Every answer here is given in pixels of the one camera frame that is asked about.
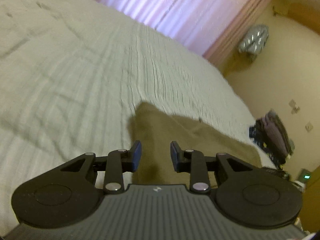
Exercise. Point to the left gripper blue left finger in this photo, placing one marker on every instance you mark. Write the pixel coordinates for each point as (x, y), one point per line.
(134, 156)

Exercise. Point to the device with green light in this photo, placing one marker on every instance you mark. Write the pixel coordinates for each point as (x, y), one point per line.
(304, 176)

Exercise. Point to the striped grey bed cover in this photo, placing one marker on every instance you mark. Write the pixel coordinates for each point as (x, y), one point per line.
(72, 74)

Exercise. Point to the pink curtain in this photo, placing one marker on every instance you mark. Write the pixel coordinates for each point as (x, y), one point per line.
(210, 28)

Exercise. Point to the light taupe garment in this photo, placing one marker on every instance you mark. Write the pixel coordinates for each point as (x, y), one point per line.
(156, 130)

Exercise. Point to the dark bag on floor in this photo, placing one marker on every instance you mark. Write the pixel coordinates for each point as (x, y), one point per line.
(270, 135)

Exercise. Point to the silver foil balloon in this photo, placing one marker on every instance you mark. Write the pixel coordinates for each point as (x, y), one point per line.
(254, 40)

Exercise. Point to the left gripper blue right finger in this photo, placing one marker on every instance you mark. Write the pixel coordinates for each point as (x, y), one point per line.
(180, 163)

